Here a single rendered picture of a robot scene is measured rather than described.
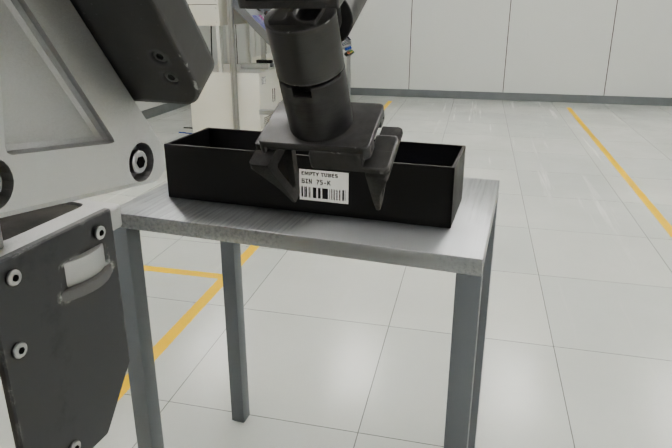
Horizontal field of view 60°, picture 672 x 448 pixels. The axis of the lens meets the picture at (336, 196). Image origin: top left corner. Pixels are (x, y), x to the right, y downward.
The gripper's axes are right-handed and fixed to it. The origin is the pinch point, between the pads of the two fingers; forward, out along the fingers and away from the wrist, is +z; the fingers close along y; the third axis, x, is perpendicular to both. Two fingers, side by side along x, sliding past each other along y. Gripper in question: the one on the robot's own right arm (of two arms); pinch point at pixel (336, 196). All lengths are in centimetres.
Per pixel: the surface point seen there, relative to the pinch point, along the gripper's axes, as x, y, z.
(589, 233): -196, -56, 207
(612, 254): -172, -65, 195
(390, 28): -635, 157, 323
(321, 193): -33.2, 17.3, 33.0
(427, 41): -631, 109, 339
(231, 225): -22.1, 30.8, 32.1
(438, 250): -22.3, -6.0, 32.5
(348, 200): -32.8, 12.1, 33.8
